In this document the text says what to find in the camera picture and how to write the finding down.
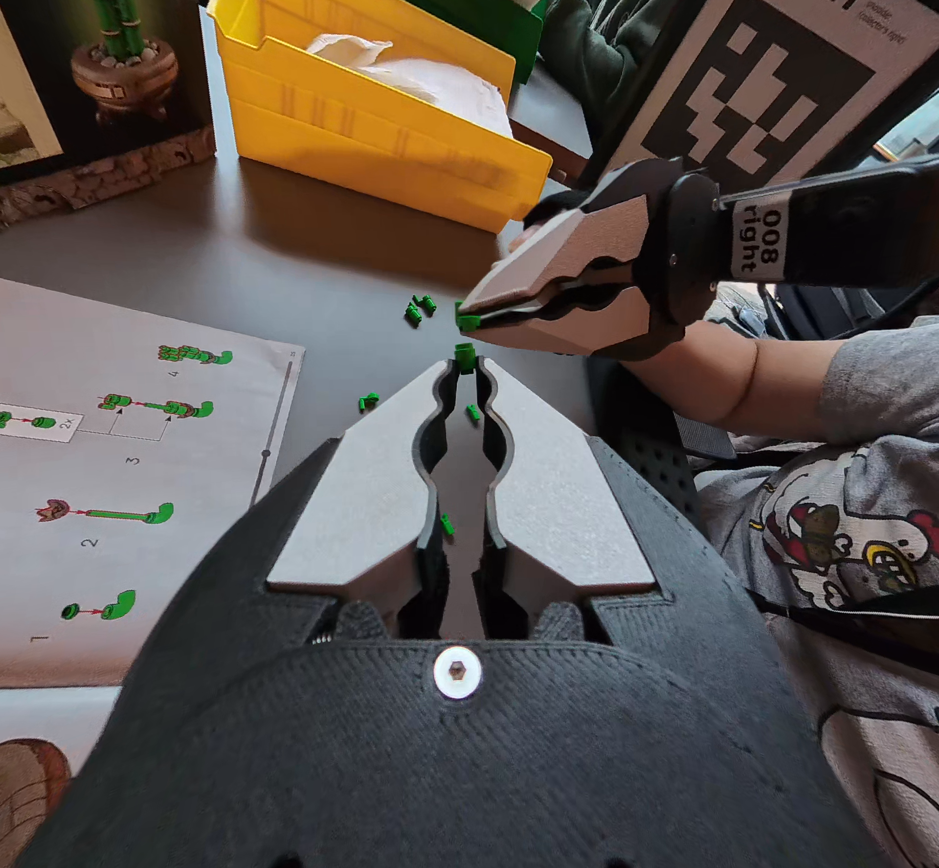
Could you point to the white paper towel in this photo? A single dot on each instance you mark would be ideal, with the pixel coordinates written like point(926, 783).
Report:
point(433, 79)

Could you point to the small green lego brick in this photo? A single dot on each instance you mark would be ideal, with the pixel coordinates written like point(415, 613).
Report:
point(463, 358)
point(466, 321)

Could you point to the yellow plastic bin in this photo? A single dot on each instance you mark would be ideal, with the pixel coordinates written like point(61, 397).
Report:
point(367, 112)

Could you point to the lego instruction booklet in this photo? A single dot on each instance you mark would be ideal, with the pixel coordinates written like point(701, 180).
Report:
point(147, 479)

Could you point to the person's right forearm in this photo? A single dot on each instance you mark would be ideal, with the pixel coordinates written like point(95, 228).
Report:
point(733, 383)

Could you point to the green lego parts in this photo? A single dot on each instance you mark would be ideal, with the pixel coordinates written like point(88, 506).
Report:
point(414, 314)

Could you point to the black perforated chair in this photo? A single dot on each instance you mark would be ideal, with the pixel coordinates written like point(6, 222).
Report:
point(653, 457)

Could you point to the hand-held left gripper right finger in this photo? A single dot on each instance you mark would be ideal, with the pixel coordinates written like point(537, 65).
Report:
point(565, 508)

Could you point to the person's grey printed shirt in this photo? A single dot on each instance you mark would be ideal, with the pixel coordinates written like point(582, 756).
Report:
point(807, 662)

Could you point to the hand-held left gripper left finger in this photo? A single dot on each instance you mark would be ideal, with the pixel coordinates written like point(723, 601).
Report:
point(352, 501)

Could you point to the paper with brown print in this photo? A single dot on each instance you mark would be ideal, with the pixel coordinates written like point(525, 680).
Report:
point(44, 714)

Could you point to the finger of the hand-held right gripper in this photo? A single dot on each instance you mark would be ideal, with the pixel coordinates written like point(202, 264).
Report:
point(572, 244)
point(587, 321)

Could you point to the person's right hand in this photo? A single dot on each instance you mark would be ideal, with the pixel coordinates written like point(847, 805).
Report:
point(524, 238)

